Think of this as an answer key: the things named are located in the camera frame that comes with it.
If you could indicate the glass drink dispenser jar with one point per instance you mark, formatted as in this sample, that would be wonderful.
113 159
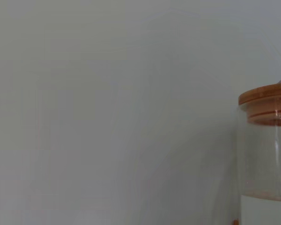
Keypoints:
260 164

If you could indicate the wooden dispenser stand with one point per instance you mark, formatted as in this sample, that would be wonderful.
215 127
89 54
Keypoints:
236 222

